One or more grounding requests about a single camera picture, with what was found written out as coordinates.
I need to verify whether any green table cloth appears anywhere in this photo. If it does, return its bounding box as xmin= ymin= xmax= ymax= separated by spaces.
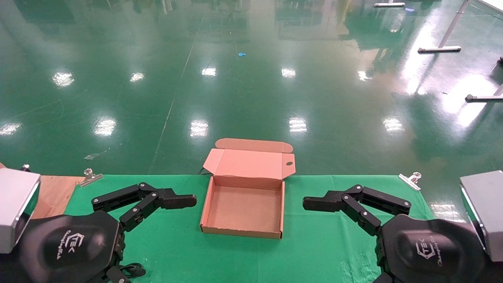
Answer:
xmin=65 ymin=175 xmax=436 ymax=283

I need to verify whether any knotted black power cord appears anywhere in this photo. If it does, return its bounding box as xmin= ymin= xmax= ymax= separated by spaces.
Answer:
xmin=118 ymin=263 xmax=147 ymax=279

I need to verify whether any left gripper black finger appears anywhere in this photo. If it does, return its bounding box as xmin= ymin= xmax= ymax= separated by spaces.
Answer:
xmin=91 ymin=182 xmax=197 ymax=233

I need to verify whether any brown open cardboard box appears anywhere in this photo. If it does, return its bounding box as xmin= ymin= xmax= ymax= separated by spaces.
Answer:
xmin=200 ymin=138 xmax=296 ymax=239

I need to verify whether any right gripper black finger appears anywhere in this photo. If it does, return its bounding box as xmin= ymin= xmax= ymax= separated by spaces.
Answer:
xmin=303 ymin=184 xmax=412 ymax=237

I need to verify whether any white table panel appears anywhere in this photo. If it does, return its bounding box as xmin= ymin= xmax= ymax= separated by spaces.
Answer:
xmin=477 ymin=0 xmax=503 ymax=15

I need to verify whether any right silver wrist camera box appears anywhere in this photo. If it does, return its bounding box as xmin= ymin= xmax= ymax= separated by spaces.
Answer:
xmin=459 ymin=170 xmax=503 ymax=263

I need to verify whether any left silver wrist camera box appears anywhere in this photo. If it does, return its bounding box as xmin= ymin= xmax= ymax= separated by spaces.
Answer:
xmin=0 ymin=168 xmax=41 ymax=254

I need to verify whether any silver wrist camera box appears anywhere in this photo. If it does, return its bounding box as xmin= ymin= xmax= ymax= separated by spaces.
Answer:
xmin=459 ymin=170 xmax=503 ymax=263
xmin=0 ymin=168 xmax=41 ymax=254

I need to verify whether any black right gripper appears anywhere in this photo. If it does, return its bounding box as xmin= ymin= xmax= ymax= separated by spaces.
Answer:
xmin=371 ymin=214 xmax=488 ymax=283

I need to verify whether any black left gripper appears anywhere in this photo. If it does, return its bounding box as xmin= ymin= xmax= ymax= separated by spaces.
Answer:
xmin=16 ymin=210 xmax=132 ymax=283

